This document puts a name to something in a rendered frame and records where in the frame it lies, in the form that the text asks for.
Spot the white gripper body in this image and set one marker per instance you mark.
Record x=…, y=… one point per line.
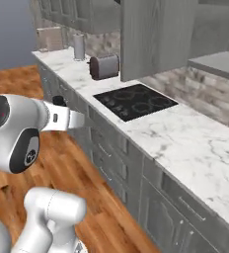
x=76, y=120

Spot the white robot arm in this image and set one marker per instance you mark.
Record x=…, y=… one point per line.
x=17, y=131

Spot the grey base cabinet run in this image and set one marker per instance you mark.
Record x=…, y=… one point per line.
x=55, y=84

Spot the grey open cabinet door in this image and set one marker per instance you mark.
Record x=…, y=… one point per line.
x=156, y=36

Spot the grey base cabinet door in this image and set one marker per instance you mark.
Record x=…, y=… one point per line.
x=159, y=217

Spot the grey drawer stack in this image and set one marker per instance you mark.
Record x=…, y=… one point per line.
x=114, y=158

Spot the dark brown toaster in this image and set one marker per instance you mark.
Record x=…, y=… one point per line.
x=104, y=67

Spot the black hob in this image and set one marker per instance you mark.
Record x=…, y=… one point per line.
x=134, y=102

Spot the grey paper towel roll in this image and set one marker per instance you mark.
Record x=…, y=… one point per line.
x=79, y=46

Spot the beige board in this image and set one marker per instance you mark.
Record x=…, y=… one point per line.
x=50, y=38

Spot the grey range hood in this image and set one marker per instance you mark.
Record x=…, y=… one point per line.
x=218, y=64

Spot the grey drawer front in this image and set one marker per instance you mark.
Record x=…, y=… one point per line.
x=198, y=214

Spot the grey wall cabinet run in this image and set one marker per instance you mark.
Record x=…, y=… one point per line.
x=83, y=15

